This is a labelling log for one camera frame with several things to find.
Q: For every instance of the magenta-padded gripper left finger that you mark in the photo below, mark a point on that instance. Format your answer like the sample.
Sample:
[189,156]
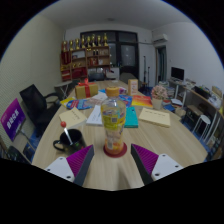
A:
[79,160]

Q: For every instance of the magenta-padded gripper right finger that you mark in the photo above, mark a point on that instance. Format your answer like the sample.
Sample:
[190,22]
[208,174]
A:
[146,159]

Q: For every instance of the yellow-capped clear drink bottle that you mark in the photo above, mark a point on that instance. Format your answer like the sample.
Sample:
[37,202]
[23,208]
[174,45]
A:
[113,123]

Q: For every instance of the black mug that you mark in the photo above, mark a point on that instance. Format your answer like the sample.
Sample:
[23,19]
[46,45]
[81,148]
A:
[78,140]

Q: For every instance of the red-tipped white stick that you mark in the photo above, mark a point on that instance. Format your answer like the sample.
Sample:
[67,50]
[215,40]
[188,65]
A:
[63,124]

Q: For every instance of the pale yellow book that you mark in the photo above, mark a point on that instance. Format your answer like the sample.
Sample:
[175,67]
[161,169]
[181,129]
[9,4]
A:
[154,117]

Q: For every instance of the teal book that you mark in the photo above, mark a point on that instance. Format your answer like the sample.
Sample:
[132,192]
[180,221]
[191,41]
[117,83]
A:
[131,118]

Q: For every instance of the white booklet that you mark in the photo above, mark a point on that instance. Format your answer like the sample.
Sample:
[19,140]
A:
[95,116]

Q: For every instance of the blue printed magazine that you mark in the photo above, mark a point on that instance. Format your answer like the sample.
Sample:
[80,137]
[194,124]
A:
[81,104]

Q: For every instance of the orange book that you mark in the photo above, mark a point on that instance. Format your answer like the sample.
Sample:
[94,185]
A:
[142,101]

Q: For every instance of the yellow booklet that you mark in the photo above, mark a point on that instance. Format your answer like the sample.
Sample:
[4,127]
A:
[67,101]

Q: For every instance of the black backpack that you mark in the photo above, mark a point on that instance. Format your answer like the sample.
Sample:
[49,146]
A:
[18,155]

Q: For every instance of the blue snack packet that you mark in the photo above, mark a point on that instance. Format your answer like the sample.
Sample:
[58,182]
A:
[126,100]

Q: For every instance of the white printed pamphlet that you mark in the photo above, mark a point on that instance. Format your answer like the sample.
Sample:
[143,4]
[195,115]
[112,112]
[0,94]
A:
[99,98]

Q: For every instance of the potted pink flower plant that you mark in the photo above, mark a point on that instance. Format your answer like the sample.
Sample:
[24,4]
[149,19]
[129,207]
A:
[159,93]

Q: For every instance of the black office chair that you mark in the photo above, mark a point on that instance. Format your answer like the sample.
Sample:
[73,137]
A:
[36,106]

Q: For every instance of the white stool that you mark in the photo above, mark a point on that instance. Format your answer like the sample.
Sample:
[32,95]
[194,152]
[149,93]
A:
[203,120]

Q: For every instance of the gold gift box, red ribbon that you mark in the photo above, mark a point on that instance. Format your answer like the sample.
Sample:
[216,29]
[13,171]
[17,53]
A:
[81,90]

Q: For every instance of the purple snack pack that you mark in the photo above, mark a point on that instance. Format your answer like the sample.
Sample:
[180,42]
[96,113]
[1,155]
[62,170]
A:
[122,90]

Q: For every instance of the small beige carton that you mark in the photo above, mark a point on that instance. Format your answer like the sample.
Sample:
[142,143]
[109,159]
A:
[133,87]

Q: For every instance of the round white side table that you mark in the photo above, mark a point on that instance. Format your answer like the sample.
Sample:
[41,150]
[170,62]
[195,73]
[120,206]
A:
[63,84]

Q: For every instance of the purple sign board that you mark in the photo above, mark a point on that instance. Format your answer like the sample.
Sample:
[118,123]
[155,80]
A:
[12,119]

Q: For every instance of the cluttered side desk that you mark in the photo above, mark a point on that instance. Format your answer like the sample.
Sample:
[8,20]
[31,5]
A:
[200,96]

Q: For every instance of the computer monitor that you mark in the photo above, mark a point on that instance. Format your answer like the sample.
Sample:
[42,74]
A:
[177,73]

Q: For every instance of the wooden shelf unit with trophies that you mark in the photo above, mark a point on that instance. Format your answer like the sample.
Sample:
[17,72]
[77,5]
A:
[85,61]

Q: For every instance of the dark framed glass door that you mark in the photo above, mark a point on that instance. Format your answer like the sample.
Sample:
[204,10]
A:
[128,55]

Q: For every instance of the white wall air conditioner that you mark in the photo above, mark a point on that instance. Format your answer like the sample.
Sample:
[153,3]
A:
[160,38]

